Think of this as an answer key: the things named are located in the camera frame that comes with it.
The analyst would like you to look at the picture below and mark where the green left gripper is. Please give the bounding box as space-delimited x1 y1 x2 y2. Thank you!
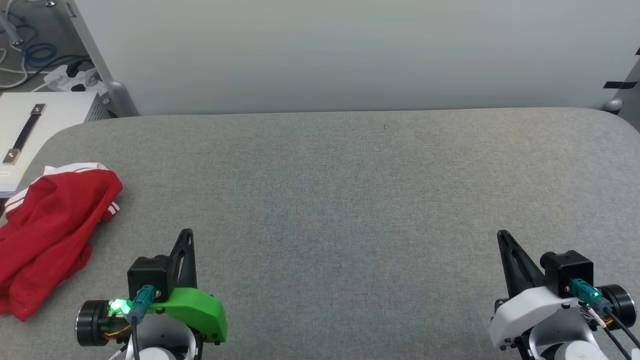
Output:
146 228 229 346

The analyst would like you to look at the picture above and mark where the black cabinet handle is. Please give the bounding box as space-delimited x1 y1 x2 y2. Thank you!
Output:
2 103 47 166

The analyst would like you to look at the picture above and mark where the white power strip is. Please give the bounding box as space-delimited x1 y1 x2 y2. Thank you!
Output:
43 64 104 97

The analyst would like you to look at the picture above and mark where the blue coiled cable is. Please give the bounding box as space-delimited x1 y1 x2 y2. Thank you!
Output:
20 24 60 69

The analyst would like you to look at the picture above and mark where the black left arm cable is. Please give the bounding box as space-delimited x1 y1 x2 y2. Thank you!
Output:
126 285 157 360

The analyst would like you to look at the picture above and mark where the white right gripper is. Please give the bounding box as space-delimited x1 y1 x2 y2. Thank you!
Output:
488 229 595 349

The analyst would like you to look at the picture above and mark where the white metal cabinet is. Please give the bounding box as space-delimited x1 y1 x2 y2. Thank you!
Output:
0 91 111 199

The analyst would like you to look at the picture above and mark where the red and white shirt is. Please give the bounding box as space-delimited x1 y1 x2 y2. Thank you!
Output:
0 162 124 322

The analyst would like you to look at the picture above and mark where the white floor cable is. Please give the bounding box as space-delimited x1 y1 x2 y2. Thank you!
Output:
0 46 48 92

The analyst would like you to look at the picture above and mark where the grey metal post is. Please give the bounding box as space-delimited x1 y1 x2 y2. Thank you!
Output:
64 0 139 119

